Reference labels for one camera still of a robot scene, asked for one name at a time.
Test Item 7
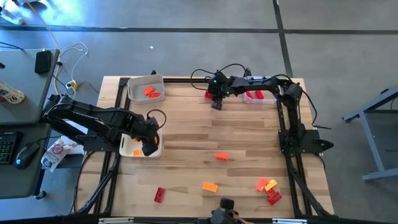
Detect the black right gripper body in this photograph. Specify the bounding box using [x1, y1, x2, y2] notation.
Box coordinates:
[207, 72, 233, 99]

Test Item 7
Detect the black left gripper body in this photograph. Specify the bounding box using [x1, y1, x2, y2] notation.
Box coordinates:
[132, 114, 162, 141]

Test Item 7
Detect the white plastic bin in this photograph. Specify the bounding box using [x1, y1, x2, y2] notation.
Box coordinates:
[119, 128, 163, 159]

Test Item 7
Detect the clear plastic bin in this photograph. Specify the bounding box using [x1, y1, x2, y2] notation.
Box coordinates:
[243, 75, 279, 105]

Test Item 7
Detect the grey plastic bin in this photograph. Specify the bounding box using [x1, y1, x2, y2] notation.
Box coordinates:
[126, 73, 165, 105]

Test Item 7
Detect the white paper sheet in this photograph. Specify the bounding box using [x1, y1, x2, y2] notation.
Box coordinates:
[60, 119, 91, 156]

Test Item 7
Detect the black handheld device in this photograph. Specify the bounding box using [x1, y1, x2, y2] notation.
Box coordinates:
[210, 198, 237, 224]

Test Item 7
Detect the white printed snack bag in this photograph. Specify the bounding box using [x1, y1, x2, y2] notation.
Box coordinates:
[40, 138, 73, 173]

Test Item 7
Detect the person's hand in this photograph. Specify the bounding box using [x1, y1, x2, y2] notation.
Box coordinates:
[231, 211, 248, 224]

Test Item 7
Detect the black power adapter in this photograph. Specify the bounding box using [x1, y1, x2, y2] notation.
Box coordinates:
[34, 50, 52, 75]

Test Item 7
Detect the black computer mouse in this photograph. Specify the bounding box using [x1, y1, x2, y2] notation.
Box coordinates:
[14, 142, 40, 170]

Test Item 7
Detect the grey office desk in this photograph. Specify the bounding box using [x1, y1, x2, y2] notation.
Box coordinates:
[0, 49, 60, 125]
[0, 123, 52, 200]

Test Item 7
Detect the black keyboard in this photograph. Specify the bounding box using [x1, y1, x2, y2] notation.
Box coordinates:
[0, 131, 18, 165]

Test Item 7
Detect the person's foot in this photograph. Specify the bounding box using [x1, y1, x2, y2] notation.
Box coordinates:
[0, 6, 25, 26]

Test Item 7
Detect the black aluminium table frame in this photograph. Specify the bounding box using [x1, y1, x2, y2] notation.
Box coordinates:
[71, 76, 333, 218]

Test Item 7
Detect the silver metal bracket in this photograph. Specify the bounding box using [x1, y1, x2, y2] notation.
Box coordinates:
[98, 217, 134, 224]
[272, 218, 307, 224]

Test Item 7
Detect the white cable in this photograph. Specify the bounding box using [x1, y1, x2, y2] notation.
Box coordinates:
[58, 42, 90, 82]

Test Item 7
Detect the yellow cable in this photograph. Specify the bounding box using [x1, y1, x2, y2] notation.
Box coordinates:
[53, 73, 77, 103]

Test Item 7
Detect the thin beige cable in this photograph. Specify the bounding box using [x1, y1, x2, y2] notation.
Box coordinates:
[24, 0, 60, 51]

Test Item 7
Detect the blue-grey metal table frame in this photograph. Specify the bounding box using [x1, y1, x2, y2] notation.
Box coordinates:
[341, 86, 398, 183]

